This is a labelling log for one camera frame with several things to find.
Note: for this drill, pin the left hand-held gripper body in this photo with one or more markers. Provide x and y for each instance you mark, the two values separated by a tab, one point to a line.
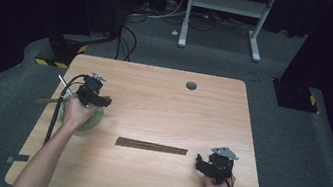
91	88

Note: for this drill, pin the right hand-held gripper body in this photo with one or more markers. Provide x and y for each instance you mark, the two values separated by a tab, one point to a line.
222	167

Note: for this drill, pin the brown wooden chopstick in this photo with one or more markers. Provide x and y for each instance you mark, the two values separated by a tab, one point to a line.
47	101

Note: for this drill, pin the pile of brown chopsticks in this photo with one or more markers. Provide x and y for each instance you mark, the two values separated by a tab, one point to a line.
152	146

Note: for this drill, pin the person's left hand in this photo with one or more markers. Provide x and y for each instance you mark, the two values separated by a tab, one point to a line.
78	114

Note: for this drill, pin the metal spoon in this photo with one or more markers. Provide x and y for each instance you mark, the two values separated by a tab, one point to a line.
63	81

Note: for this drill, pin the black stand base yellow stripes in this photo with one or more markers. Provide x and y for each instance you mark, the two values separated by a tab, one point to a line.
295	95
64	50

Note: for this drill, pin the grey table grommet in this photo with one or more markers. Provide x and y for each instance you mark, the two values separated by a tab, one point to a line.
191	85

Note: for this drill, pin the grey tape strip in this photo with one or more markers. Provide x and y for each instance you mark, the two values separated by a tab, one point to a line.
18	158

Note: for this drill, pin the white metal desk frame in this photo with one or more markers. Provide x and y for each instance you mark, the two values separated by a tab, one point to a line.
227	4

